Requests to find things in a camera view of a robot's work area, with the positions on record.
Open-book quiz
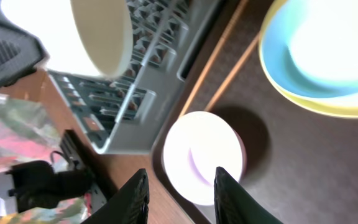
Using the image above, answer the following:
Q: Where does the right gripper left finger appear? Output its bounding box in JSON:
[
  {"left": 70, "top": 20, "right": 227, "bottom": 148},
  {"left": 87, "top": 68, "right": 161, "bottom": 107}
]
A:
[{"left": 81, "top": 169, "right": 150, "bottom": 224}]

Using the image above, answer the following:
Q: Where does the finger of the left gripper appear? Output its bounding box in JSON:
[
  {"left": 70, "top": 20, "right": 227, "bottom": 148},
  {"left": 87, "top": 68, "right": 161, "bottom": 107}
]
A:
[{"left": 0, "top": 24, "right": 47, "bottom": 88}]

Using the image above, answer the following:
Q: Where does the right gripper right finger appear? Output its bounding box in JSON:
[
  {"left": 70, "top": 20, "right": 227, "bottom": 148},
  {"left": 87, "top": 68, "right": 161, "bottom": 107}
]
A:
[{"left": 214, "top": 167, "right": 282, "bottom": 224}]

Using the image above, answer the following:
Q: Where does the white pink cup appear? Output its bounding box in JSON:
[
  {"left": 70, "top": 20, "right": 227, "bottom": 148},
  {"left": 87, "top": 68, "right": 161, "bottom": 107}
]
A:
[{"left": 0, "top": 0, "right": 134, "bottom": 79}]

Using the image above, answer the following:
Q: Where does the yellow plate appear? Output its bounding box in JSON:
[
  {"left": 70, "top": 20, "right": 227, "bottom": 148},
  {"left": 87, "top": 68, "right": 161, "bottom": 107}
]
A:
[{"left": 259, "top": 0, "right": 358, "bottom": 119}]

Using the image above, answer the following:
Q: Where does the light blue bowl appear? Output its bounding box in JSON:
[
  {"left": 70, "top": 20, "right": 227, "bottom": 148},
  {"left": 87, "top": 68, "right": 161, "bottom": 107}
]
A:
[{"left": 260, "top": 0, "right": 358, "bottom": 98}]

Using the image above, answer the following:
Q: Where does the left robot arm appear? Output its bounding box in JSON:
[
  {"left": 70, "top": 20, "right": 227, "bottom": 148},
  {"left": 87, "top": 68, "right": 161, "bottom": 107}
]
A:
[{"left": 0, "top": 25, "right": 92, "bottom": 217}]

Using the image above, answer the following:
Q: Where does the white pink bowl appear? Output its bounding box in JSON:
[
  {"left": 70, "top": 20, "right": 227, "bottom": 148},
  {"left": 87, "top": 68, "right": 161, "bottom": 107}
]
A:
[{"left": 163, "top": 111, "right": 247, "bottom": 205}]

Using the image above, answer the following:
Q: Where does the dark brown serving tray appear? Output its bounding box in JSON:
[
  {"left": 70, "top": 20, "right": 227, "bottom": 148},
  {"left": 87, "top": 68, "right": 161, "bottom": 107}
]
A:
[{"left": 166, "top": 1, "right": 358, "bottom": 223}]

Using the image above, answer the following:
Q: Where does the grey plastic dish rack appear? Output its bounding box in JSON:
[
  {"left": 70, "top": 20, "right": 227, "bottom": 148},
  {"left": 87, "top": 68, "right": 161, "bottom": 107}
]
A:
[{"left": 50, "top": 0, "right": 225, "bottom": 154}]

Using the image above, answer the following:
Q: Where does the right wooden chopstick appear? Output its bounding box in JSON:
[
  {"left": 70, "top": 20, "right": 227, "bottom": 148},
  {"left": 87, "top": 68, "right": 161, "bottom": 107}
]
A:
[{"left": 204, "top": 32, "right": 260, "bottom": 111}]

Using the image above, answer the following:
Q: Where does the wooden chopstick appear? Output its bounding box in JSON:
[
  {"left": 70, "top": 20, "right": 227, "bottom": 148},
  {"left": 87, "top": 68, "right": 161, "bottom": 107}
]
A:
[
  {"left": 204, "top": 32, "right": 260, "bottom": 111},
  {"left": 178, "top": 0, "right": 249, "bottom": 117}
]

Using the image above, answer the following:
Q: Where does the left wooden chopstick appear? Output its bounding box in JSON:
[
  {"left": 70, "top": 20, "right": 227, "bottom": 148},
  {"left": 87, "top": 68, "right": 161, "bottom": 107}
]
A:
[{"left": 178, "top": 0, "right": 249, "bottom": 117}]

